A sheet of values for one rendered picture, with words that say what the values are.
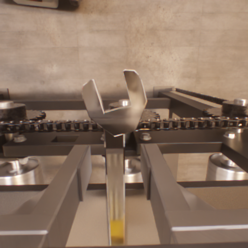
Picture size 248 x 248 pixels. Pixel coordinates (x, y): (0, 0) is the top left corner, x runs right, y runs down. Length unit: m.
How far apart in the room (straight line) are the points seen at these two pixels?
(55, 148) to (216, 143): 0.35
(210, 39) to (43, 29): 1.13
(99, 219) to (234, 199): 0.12
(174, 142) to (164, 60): 0.98
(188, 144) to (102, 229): 0.28
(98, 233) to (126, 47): 1.21
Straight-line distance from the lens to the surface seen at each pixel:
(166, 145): 0.40
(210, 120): 0.41
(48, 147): 0.42
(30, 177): 0.53
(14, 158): 0.51
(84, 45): 1.33
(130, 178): 0.45
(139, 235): 0.19
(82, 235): 0.19
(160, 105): 0.99
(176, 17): 1.39
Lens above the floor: 1.29
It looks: 74 degrees down
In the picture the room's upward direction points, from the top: 175 degrees clockwise
